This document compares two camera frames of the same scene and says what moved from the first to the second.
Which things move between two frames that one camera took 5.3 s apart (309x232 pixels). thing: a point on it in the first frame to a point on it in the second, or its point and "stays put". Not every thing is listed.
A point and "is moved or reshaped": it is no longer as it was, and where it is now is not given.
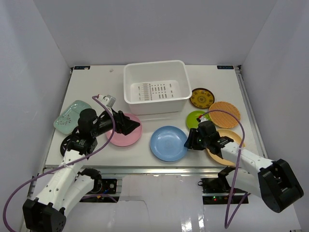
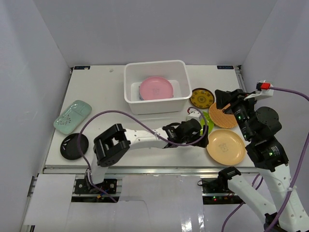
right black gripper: [190, 143] to [223, 98]
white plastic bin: [156, 87] stays put
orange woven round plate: [222, 119] stays put
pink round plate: [120, 139] is moved or reshaped
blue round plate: [167, 143] to [140, 96]
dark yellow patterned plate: [202, 98] stays put
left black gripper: [120, 122] to [203, 139]
